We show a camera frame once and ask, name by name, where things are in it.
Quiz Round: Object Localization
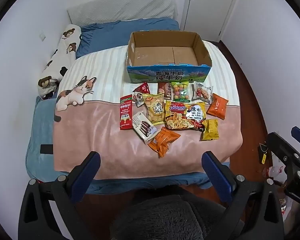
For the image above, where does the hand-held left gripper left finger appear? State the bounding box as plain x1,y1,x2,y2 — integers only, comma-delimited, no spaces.
18,151,102,240

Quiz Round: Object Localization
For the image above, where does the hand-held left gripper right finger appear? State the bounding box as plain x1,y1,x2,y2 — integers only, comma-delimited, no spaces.
201,151,285,240

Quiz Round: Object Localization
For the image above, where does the small yellow foil snack packet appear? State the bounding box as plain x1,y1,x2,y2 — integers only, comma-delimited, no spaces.
201,119,220,141

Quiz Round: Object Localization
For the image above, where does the orange foil snack packet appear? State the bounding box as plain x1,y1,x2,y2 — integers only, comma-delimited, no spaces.
206,93,229,120
147,127,181,158

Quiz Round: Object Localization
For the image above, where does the yellow instant noodle packet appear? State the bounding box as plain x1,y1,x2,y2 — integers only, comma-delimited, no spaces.
165,100,207,132

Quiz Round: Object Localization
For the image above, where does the long red snack packet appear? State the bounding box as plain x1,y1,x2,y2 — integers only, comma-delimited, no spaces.
119,95,133,130

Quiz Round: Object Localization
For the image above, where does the white chocolate stick packet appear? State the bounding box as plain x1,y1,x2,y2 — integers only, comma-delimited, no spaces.
132,111,158,145

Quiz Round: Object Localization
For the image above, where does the white bread snack packet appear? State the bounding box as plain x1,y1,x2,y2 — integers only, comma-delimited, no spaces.
191,81,214,105

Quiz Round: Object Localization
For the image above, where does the small white picture snack packet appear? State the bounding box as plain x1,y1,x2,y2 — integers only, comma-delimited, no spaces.
132,92,145,107

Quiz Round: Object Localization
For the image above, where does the yellow puffed ball snack packet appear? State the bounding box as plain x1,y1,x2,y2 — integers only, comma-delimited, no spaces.
142,92,166,126

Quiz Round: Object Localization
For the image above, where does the green candy ball packet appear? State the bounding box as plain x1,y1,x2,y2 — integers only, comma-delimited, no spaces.
171,81,191,103

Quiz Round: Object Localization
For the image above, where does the brown sausage snack packet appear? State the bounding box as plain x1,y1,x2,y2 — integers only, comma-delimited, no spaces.
157,81,172,101

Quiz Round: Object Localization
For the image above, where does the red triangular snack packet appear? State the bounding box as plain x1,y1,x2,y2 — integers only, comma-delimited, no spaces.
132,82,151,94

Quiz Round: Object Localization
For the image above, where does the cardboard box blue print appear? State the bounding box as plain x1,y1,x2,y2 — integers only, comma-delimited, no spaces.
126,30,213,84

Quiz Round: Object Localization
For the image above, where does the person's right forearm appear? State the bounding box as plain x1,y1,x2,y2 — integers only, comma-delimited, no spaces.
284,200,300,240

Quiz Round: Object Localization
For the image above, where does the clear plastic bottle red cap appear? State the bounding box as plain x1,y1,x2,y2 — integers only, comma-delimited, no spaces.
262,166,287,178

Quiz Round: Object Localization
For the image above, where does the cat print pink striped blanket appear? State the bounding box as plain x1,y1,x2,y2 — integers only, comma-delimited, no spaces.
52,40,244,181

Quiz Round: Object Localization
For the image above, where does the blue bed sheet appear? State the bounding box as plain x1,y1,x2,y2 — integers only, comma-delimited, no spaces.
36,161,231,196

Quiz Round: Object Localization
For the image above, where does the light blue fleece blanket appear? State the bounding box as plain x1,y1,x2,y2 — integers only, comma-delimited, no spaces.
25,96,58,180

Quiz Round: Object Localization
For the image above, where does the bear print white pillow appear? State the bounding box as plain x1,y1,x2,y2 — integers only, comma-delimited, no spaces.
37,24,82,99

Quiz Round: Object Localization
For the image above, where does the blue pillow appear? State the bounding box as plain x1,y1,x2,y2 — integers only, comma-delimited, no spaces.
76,17,180,59

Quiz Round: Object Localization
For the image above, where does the white door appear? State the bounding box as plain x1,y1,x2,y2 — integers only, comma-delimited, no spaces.
183,0,241,42

